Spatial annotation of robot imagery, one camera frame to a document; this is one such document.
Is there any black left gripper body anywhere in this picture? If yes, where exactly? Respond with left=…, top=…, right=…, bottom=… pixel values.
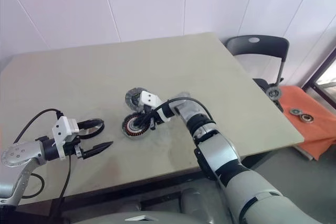
left=63, top=136, right=86, bottom=161

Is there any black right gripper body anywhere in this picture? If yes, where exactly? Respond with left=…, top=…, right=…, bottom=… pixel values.
left=142, top=105, right=160, bottom=132

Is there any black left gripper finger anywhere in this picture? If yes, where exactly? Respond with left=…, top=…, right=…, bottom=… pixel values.
left=78, top=119, right=104, bottom=130
left=82, top=141, right=114, bottom=160

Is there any round silver motor housing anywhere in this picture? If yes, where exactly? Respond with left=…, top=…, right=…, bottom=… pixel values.
left=120, top=112, right=154, bottom=144

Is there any round silver motor lid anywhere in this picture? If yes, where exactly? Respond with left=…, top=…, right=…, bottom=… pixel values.
left=124, top=87, right=148, bottom=112

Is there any large grey bearing wheel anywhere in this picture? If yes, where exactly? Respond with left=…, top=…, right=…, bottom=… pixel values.
left=265, top=85, right=282, bottom=101

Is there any black folding chair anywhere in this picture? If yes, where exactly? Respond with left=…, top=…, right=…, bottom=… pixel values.
left=225, top=34, right=290, bottom=112

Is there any orange cloth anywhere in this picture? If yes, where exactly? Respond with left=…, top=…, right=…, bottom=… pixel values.
left=277, top=85, right=336, bottom=161

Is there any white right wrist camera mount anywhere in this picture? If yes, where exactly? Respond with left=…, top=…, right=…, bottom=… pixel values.
left=140, top=90, right=174, bottom=124

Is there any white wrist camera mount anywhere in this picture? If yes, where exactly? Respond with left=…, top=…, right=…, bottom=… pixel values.
left=140, top=90, right=174, bottom=124
left=51, top=115, right=80, bottom=161

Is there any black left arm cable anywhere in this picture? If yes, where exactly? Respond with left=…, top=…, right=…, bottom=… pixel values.
left=13, top=108, right=72, bottom=209

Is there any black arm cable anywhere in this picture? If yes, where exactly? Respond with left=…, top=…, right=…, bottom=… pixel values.
left=13, top=108, right=72, bottom=209
left=151, top=97, right=217, bottom=125

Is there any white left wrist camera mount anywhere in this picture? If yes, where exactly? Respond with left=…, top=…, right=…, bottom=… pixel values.
left=51, top=115, right=80, bottom=161

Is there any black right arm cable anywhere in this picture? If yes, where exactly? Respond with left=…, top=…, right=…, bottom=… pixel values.
left=151, top=97, right=217, bottom=125

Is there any bearing ring with copper centre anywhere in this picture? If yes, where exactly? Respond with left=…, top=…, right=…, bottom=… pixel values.
left=300, top=113, right=314, bottom=124

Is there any dark window frame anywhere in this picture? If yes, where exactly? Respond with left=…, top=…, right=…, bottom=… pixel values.
left=301, top=53, right=336, bottom=96

